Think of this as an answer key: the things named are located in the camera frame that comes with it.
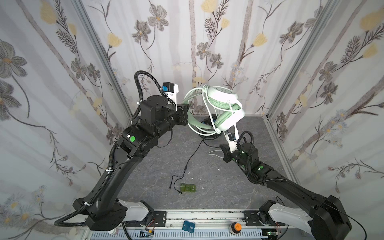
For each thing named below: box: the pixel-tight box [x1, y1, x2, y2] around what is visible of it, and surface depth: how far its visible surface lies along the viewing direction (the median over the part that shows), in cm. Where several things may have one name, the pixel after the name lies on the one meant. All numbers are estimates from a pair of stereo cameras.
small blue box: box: [182, 220, 195, 233], surface depth 72 cm
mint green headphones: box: [183, 85, 245, 134], surface depth 45 cm
